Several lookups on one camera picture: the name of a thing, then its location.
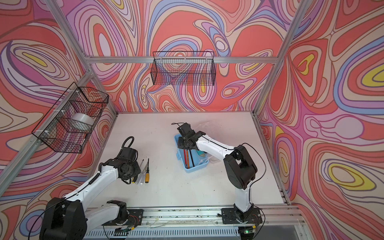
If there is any clear handled screwdriver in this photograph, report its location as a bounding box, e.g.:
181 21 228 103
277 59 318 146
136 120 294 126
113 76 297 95
135 164 148 185

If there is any yellow handled screwdriver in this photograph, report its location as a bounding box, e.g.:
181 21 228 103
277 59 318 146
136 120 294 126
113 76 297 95
145 159 150 184

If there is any blue plastic toolbox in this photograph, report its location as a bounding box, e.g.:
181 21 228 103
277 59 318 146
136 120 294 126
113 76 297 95
174 134 220 173

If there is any black hex key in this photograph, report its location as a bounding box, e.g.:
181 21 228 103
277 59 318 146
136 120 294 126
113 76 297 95
189 150 195 168

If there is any red handled hex key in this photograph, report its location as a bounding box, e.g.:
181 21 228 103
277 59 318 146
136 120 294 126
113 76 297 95
184 150 190 169

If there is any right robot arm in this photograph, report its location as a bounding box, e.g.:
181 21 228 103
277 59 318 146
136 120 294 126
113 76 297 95
176 123 258 223

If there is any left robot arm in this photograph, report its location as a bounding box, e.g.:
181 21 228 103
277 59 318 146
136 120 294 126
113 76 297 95
39 159 141 240

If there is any silver tape roll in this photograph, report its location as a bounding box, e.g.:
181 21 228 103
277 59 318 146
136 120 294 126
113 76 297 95
70 113 95 133

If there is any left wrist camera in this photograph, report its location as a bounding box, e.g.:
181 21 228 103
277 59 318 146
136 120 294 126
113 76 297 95
120 148 138 162

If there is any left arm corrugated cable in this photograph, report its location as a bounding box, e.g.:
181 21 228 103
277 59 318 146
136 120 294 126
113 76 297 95
119 136 135 154

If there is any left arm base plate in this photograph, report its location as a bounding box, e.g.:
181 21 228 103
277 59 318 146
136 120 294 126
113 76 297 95
120 209 144 227

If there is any back wire basket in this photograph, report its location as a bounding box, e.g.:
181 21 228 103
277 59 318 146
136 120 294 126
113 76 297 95
151 51 216 86

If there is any wire basket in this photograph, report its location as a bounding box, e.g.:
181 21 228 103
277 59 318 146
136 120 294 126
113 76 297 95
151 51 216 86
32 83 109 154

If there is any left wire basket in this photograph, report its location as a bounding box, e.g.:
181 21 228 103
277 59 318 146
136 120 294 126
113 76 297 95
32 83 109 154

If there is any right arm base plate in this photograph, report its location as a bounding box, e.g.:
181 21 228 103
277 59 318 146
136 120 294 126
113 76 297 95
219 207 263 226

